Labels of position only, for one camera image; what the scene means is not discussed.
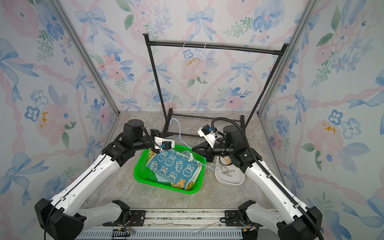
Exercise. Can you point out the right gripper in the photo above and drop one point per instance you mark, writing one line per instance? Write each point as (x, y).
(203, 149)

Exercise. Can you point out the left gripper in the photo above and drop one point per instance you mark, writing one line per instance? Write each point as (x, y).
(155, 132)

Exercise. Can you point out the white clothespin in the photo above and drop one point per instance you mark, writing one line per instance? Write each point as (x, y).
(191, 158)

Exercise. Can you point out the light green towel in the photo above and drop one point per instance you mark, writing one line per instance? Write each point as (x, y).
(159, 177)

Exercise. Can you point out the teal patterned towel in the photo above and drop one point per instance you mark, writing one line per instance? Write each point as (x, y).
(174, 168)

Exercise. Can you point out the white wire hanger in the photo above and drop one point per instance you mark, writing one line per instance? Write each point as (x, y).
(188, 60)

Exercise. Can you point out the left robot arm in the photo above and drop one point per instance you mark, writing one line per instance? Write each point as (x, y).
(87, 183)

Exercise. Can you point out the white plastic bin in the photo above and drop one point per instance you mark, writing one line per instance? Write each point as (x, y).
(236, 180)

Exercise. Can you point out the green plastic basket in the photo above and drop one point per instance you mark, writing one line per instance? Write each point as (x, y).
(171, 170)

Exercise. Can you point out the black clothes rack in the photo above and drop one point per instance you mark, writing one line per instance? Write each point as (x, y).
(235, 88)

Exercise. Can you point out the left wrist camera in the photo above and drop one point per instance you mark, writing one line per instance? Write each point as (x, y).
(163, 144)

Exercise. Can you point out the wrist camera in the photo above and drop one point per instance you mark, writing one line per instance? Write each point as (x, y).
(209, 135)
(163, 144)

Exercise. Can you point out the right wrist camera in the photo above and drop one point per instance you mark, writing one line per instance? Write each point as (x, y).
(209, 135)

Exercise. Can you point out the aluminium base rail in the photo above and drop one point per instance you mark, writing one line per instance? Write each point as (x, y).
(116, 223)

